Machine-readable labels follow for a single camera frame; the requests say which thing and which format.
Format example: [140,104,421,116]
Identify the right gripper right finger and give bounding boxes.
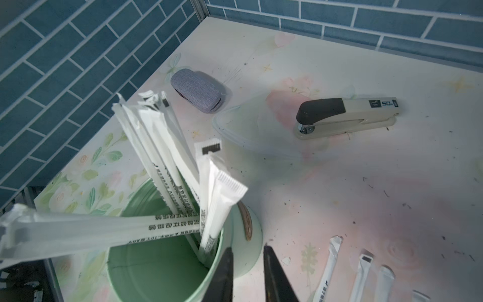
[263,245,299,302]

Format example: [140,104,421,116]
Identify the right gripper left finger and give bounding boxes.
[202,247,234,302]

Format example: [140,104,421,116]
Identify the wrapped straws in cup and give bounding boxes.
[1,91,247,268]

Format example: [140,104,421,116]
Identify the green cylindrical cup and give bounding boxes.
[106,177,264,302]

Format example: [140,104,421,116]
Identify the clear plastic lid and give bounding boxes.
[212,93,323,159]

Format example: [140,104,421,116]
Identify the purple fabric glasses case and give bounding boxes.
[170,69,226,113]

